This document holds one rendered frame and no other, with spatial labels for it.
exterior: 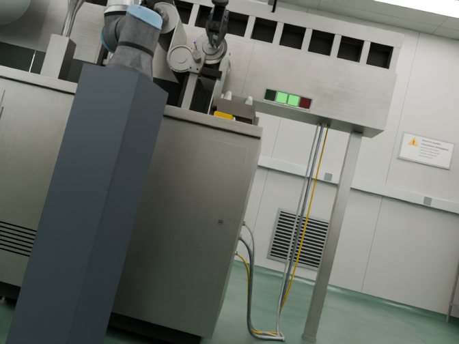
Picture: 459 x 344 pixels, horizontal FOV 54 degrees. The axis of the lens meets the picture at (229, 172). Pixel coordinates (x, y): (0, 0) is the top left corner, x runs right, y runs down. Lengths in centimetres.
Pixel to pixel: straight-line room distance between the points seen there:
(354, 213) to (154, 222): 323
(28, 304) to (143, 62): 79
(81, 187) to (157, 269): 51
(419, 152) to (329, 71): 265
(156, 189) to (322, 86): 108
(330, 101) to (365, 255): 264
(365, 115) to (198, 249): 115
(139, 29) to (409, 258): 392
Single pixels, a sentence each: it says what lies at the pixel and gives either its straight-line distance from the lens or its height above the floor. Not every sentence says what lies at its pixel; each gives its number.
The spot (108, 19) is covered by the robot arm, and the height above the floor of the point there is 109.
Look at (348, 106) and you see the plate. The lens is 237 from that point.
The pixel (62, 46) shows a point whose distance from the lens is 232.
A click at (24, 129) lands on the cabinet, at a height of 68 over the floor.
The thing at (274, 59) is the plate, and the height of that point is 138.
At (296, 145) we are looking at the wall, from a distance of 466.
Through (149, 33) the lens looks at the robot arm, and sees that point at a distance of 146.
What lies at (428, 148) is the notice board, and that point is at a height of 162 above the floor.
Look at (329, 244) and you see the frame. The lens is 246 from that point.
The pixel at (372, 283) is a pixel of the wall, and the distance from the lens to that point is 479.
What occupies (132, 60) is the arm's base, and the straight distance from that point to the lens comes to 142.
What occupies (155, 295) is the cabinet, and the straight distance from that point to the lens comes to 173.
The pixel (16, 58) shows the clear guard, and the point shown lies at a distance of 254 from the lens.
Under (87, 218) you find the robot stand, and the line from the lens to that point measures 134.
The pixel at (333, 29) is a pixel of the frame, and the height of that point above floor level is 160.
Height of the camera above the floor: 60
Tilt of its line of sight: 4 degrees up
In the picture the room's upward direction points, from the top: 14 degrees clockwise
